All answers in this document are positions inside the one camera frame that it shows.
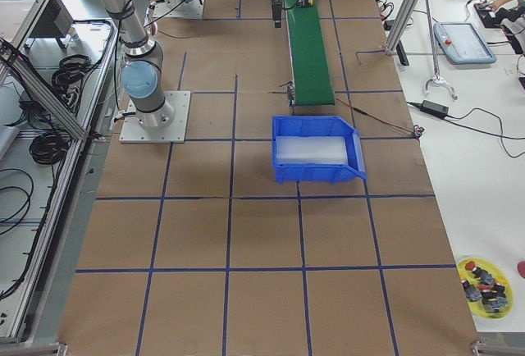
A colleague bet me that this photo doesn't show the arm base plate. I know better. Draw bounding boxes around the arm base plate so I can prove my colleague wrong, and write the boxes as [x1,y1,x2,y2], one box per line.
[119,91,191,144]
[152,0,204,20]

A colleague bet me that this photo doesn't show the green conveyor belt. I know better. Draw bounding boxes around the green conveyor belt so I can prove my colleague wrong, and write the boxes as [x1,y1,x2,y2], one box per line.
[285,0,335,106]

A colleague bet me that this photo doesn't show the yellow plate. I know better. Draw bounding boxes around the yellow plate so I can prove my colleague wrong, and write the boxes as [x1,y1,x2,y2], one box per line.
[456,257,514,319]

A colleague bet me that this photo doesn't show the black power adapter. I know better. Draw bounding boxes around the black power adapter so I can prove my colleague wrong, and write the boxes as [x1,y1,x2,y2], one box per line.
[421,100,449,119]

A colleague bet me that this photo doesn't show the blue right plastic bin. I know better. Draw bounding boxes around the blue right plastic bin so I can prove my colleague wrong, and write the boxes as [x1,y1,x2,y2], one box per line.
[272,116,368,184]

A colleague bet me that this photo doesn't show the blue teach pendant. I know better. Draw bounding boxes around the blue teach pendant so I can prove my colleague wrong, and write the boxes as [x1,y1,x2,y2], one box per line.
[433,22,497,65]

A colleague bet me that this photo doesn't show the aluminium frame post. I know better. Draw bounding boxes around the aluminium frame post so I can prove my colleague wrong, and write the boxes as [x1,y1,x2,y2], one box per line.
[385,0,418,55]

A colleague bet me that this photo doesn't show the grabber reacher tool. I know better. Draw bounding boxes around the grabber reacher tool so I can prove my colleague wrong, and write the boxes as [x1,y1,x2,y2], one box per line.
[424,0,458,100]

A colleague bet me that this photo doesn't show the white foam pad right bin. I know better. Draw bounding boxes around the white foam pad right bin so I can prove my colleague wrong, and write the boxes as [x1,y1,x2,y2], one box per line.
[274,136,348,165]

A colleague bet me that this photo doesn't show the black handle bar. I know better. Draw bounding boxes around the black handle bar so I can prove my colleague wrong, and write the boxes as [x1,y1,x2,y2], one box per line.
[395,41,410,66]

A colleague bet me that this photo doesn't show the red black conveyor wire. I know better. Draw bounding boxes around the red black conveyor wire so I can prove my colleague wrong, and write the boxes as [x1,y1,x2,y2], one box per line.
[336,98,424,139]

